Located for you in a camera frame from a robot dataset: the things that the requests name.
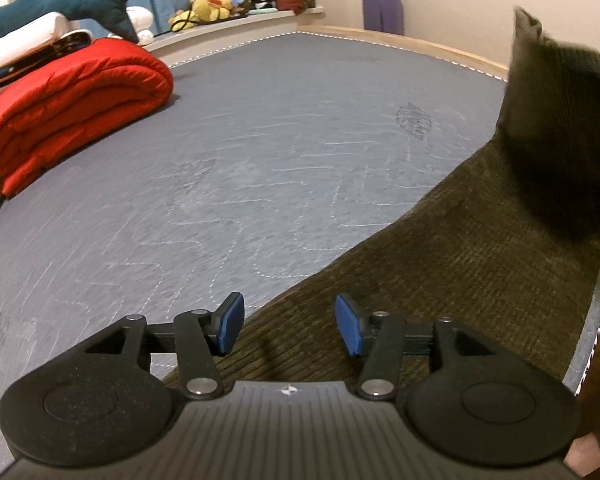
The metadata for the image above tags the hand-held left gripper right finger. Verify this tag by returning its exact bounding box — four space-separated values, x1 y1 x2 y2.
333 293 502 402

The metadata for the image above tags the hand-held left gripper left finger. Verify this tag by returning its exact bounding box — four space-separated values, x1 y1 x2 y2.
82 291 246 401

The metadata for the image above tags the dark olive corduroy blanket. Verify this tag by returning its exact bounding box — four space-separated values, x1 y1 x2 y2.
162 6 600 397

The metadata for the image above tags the grey quilted mattress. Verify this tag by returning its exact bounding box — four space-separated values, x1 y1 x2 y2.
0 31 600 479

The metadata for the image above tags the purple hanging cloth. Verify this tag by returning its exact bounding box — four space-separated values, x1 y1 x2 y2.
362 0 405 36

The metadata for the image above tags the folded red blanket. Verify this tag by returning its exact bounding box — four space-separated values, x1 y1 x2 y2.
0 37 175 199

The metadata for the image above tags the white window ledge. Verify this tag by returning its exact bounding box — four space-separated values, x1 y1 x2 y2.
144 6 326 54

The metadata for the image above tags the white plush toy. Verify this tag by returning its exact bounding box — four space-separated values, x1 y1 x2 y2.
107 6 156 45

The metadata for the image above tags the white pillow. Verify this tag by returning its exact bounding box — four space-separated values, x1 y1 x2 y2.
0 11 72 79

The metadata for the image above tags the blue shark plush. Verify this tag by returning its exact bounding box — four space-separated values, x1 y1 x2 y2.
0 0 163 47

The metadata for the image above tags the wooden bed frame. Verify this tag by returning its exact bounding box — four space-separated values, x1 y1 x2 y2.
300 24 511 81

